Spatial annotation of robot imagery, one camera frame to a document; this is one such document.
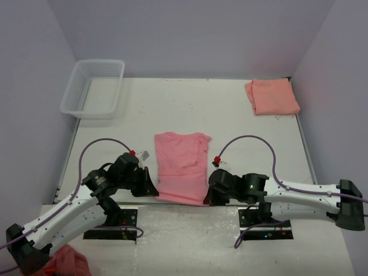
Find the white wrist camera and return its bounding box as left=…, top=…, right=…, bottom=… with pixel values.
left=213, top=161, right=231, bottom=171
left=137, top=151, right=150, bottom=162

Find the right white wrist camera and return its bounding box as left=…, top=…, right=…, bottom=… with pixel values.
left=213, top=161, right=231, bottom=171

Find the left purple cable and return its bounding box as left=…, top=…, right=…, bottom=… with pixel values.
left=0, top=137, right=144, bottom=273

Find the pink t shirt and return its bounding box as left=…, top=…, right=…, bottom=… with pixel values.
left=154, top=132, right=211, bottom=206

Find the purple cable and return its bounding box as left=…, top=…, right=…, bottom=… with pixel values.
left=212, top=135, right=368, bottom=250
left=0, top=137, right=144, bottom=273

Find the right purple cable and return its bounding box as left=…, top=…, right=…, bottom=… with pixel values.
left=212, top=135, right=368, bottom=250

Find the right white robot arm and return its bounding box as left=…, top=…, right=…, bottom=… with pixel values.
left=203, top=169, right=366, bottom=231

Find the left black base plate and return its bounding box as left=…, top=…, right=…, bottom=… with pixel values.
left=83, top=208, right=140, bottom=242

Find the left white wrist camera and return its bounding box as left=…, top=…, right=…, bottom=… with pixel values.
left=137, top=151, right=150, bottom=162

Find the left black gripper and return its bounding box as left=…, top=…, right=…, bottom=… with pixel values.
left=118, top=166, right=159, bottom=197

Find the folded salmon t shirt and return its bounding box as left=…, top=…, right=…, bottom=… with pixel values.
left=245, top=78, right=300, bottom=116

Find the white plastic basket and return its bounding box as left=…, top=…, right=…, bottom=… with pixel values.
left=60, top=59, right=125, bottom=120

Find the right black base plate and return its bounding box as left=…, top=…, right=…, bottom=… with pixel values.
left=238, top=206, right=294, bottom=241

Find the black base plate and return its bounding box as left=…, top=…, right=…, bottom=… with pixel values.
left=238, top=206, right=294, bottom=241
left=83, top=208, right=140, bottom=242

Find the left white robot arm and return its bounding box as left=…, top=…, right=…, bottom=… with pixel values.
left=5, top=152, right=159, bottom=275

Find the crumpled salmon shirt pile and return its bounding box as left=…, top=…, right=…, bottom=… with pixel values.
left=33, top=244, right=91, bottom=275

